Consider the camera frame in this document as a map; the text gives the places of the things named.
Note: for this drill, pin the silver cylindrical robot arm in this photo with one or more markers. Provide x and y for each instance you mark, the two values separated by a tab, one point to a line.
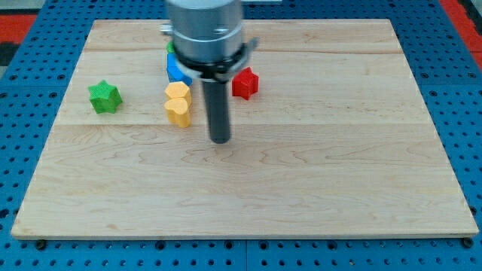
209	45

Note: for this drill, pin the small green block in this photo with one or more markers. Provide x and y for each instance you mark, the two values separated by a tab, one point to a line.
170	47

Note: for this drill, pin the blue block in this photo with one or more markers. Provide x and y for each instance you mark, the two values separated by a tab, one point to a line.
173	71

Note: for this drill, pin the yellow heart block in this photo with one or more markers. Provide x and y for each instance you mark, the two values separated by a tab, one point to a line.
178	112

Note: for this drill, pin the green star block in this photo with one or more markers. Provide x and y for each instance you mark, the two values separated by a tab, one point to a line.
104	97

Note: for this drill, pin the light wooden board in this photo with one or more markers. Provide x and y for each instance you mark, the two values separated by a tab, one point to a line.
336	144

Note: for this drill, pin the grey tool mounting clamp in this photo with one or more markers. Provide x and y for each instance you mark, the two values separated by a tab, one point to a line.
221	71

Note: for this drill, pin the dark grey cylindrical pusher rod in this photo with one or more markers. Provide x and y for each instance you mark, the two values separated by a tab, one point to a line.
216	106

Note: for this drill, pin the red star block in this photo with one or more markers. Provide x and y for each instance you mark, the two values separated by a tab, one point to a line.
245	84

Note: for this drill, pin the yellow pentagon block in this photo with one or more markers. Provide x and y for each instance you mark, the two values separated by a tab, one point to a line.
180	90

